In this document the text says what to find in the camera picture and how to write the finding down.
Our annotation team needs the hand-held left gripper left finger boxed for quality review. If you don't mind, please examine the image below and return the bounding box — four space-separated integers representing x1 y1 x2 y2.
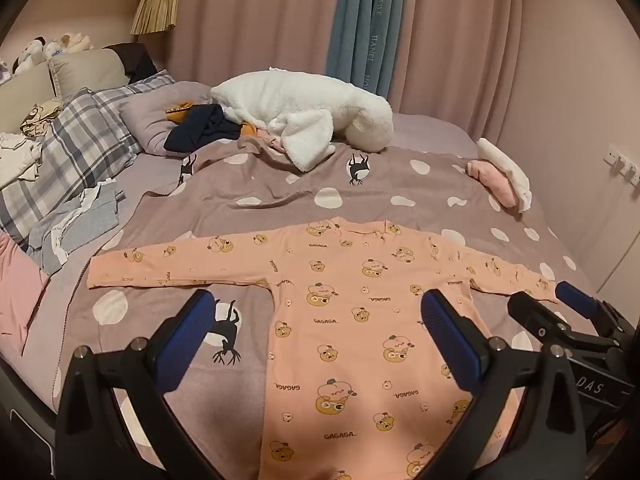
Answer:
55 289 226 480

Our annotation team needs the dark brown cloth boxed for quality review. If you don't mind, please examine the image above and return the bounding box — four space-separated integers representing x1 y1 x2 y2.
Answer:
104 42 158 83

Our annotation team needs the white folded cloth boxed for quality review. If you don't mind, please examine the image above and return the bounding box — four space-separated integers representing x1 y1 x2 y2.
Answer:
476 138 532 212

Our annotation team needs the grey plaid pillow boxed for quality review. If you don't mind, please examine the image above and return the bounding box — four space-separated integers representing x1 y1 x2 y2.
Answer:
0 70 176 251

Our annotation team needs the pink folded cloth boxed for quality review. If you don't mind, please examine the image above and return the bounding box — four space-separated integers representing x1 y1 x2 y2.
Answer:
466 160 521 209

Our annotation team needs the pink curtain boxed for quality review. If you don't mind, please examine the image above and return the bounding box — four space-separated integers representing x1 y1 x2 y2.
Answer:
385 0 526 143
165 0 351 93

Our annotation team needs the peach printed baby garment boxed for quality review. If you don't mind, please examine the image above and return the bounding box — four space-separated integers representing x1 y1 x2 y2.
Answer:
87 217 563 480

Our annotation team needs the white clothes pile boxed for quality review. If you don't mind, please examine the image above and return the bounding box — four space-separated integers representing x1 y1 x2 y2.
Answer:
0 132 43 183

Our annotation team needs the beige headboard cushion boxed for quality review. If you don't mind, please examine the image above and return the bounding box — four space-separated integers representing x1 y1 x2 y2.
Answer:
48 49 130 101
0 62 56 131

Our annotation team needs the white wall socket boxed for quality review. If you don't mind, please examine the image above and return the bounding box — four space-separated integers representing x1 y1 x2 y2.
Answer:
603 143 640 186

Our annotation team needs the mauve pillow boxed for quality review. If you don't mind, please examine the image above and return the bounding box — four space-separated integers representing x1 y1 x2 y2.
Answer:
120 80 213 157

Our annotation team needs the mauve spotted blanket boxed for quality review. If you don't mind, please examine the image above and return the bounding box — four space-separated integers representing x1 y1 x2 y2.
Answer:
52 135 601 480

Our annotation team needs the navy cloth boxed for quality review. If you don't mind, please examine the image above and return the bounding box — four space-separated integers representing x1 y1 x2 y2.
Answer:
164 104 244 153

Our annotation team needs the straw fringed hanging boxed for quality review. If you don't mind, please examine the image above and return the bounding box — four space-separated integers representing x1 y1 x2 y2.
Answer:
131 0 181 36

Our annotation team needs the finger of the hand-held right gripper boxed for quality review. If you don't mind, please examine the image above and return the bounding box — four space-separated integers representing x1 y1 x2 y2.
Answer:
507 292 571 351
556 281 621 331

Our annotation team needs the teal curtain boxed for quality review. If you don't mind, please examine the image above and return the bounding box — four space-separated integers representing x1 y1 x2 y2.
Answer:
327 0 416 101

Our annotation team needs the cream printed cloth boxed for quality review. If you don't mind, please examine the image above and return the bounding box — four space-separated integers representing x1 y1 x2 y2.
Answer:
20 100 63 138

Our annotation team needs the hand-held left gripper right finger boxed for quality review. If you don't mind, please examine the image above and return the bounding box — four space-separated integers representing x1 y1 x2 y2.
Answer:
420 289 588 480

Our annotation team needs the grey cloth pile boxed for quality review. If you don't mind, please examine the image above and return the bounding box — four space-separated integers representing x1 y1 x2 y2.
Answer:
27 180 126 273

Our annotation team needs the white stuffed toy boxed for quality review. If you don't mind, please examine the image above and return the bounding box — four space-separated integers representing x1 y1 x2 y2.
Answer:
12 37 48 73
45 32 96 58

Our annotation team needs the lilac bed sheet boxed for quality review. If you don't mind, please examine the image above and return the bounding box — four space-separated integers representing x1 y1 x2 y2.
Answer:
45 110 483 311

